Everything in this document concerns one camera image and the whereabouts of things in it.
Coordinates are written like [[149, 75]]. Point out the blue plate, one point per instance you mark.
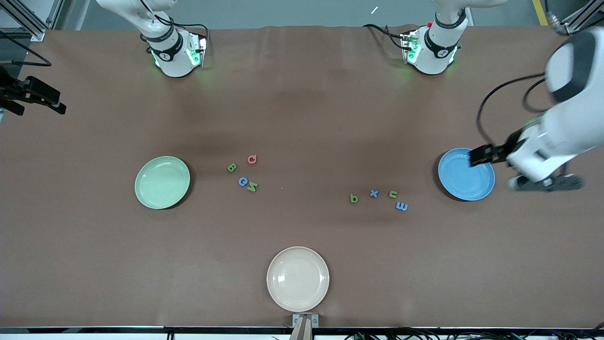
[[460, 182]]

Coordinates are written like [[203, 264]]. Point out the red uppercase letter Q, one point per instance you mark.
[[248, 159]]

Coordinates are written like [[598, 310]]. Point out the light green plate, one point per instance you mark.
[[163, 182]]

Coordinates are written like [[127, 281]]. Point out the beige plate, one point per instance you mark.
[[297, 278]]

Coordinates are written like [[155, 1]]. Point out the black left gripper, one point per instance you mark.
[[510, 142]]

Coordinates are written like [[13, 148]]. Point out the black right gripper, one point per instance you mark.
[[10, 90]]

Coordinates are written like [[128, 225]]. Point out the aluminium frame profile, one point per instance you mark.
[[585, 14], [35, 30]]

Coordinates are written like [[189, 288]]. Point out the blue uppercase letter G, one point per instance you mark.
[[239, 182]]

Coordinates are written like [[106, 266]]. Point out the yellow floor tape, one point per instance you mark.
[[540, 12]]

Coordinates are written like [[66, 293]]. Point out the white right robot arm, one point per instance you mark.
[[174, 59]]

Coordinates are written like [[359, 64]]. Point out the black table edge trim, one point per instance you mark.
[[94, 329]]

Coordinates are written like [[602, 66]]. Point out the green uppercase letter N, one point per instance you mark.
[[253, 187]]

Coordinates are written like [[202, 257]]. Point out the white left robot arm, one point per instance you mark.
[[571, 123]]

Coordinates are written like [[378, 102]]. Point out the blue lowercase letter m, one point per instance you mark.
[[401, 206]]

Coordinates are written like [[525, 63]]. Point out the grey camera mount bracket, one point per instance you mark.
[[297, 321]]

